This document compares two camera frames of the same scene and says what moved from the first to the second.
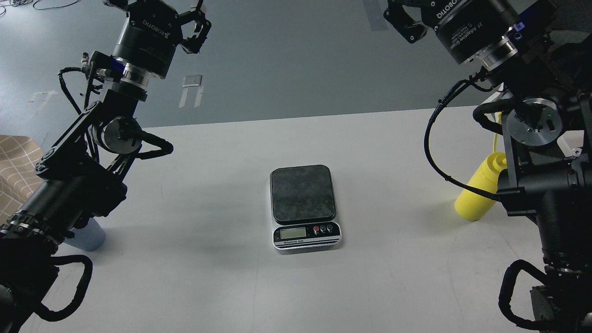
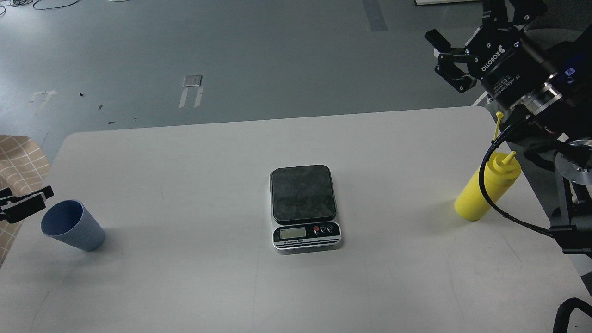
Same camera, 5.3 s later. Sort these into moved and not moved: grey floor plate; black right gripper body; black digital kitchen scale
Moved: black right gripper body
Not moved: grey floor plate; black digital kitchen scale
